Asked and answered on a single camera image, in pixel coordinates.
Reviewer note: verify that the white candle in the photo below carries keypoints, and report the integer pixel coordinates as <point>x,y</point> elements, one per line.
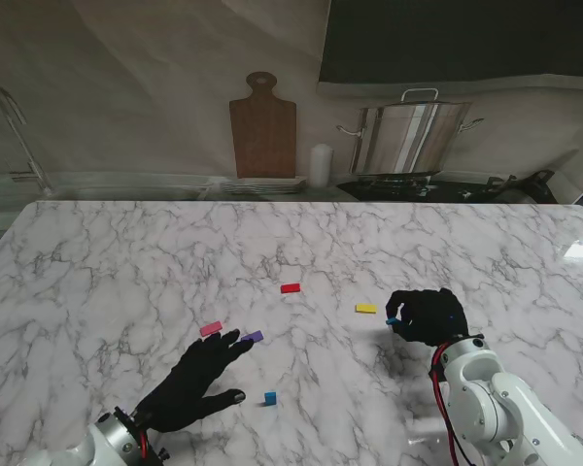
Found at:
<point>320,165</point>

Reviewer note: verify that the purple domino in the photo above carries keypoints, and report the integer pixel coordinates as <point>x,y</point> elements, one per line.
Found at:
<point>255,335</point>

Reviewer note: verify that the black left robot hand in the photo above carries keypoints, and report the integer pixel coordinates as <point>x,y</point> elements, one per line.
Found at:
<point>187,388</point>

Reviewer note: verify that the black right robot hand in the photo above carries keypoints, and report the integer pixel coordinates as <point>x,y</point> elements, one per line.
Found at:
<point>437,318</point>

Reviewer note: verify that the brown wooden cutting board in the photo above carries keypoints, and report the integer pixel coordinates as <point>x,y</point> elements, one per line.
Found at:
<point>263,136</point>

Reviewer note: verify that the blue domino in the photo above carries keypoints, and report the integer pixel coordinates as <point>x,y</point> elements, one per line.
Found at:
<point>393,321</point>
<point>270,399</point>

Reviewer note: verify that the black gas stove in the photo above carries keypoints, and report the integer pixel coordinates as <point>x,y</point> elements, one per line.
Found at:
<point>398,187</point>

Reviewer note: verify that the red domino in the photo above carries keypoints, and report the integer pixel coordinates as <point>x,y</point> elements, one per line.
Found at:
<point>291,289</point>

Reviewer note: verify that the steel sink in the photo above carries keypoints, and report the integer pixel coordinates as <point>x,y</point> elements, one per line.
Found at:
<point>126,187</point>

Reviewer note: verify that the black left wrist camera bracket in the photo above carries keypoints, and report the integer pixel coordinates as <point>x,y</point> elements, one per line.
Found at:
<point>158,455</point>

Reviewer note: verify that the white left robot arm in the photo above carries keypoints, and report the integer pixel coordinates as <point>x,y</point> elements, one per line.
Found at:
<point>109,437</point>

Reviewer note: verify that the steel stockpot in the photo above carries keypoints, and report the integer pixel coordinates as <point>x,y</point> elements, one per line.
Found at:
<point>408,138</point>

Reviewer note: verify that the pink domino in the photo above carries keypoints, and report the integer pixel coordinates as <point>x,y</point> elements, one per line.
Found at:
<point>211,328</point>

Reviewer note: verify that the yellow domino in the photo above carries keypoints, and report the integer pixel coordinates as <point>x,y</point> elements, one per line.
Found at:
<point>366,308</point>

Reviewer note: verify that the dark range hood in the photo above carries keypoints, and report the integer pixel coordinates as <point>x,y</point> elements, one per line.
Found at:
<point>466,39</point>

